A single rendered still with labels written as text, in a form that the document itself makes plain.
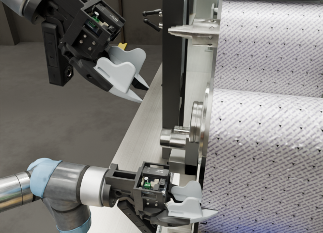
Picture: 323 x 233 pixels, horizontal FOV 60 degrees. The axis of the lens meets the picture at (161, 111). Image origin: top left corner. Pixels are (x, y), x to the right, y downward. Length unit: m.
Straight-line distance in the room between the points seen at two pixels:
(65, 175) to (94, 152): 1.83
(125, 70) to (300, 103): 0.28
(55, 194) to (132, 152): 0.44
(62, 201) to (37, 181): 0.06
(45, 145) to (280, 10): 2.25
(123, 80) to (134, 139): 0.61
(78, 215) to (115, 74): 0.33
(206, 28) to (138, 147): 0.50
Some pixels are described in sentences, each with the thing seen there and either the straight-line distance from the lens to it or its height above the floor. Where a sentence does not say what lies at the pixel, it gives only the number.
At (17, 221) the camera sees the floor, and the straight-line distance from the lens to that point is 2.10.
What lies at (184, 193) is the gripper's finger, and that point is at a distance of 0.57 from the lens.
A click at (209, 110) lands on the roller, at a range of 0.45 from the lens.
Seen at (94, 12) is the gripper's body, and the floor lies 1.44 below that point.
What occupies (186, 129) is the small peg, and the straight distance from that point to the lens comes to 0.49.
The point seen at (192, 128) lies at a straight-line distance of 0.47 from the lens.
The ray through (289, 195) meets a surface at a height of 1.17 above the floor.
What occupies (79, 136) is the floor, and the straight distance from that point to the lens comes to 2.61.
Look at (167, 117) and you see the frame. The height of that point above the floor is 1.07.
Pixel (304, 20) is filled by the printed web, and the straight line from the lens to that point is 0.65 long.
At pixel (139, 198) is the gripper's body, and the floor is 1.14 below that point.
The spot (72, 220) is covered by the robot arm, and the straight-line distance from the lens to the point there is 0.65.
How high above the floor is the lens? 1.54
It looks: 33 degrees down
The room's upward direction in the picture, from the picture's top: straight up
